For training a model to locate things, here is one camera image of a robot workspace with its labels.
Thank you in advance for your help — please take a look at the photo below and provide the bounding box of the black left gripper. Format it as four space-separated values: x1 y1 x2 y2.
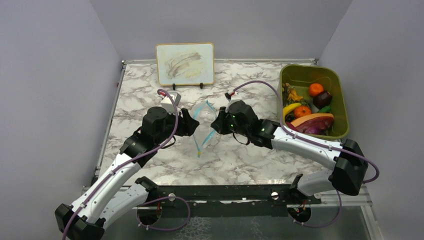
155 107 200 145

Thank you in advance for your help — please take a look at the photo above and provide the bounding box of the clear blue zip top bag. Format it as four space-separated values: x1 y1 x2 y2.
191 100 217 158

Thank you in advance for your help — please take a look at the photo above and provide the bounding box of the orange toy tangerine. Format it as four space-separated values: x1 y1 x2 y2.
308 83 325 97

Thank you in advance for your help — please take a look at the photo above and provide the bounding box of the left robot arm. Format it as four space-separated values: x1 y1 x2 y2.
54 106 200 240

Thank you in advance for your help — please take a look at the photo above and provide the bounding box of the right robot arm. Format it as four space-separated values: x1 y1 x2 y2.
210 100 369 204

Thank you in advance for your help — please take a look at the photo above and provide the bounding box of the yellow framed whiteboard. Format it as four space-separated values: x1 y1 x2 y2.
155 42 215 86

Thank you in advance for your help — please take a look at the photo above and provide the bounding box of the yellow toy banana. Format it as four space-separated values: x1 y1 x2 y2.
282 102 302 119

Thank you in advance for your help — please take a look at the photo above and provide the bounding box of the orange toy pumpkin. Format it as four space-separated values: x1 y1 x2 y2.
293 105 312 119

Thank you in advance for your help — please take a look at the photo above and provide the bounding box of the olive green plastic bin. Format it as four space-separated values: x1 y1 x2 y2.
278 64 350 141

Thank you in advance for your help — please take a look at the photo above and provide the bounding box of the purple orange toy slice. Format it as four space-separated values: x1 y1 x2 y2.
285 113 335 135

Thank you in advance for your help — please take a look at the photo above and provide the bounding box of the green toy vegetable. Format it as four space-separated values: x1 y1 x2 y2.
318 105 332 114

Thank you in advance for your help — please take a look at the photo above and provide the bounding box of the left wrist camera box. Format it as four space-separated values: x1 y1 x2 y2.
160 92 181 114

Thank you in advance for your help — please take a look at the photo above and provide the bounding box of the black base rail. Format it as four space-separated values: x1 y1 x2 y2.
137 184 321 219

